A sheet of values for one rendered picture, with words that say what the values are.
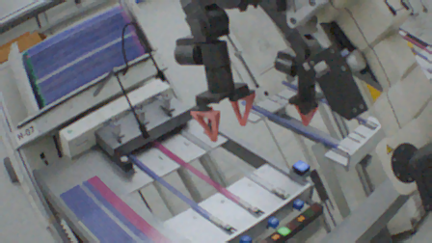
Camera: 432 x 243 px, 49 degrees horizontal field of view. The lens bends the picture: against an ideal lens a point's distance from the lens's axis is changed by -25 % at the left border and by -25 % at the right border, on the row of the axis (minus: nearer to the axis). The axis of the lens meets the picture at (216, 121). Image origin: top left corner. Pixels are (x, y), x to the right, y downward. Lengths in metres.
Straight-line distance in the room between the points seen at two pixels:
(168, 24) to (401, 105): 3.13
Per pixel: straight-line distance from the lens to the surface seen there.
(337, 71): 1.22
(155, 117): 2.06
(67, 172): 1.97
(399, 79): 1.19
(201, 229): 1.70
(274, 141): 4.23
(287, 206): 1.78
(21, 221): 3.43
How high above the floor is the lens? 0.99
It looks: 2 degrees up
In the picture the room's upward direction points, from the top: 29 degrees counter-clockwise
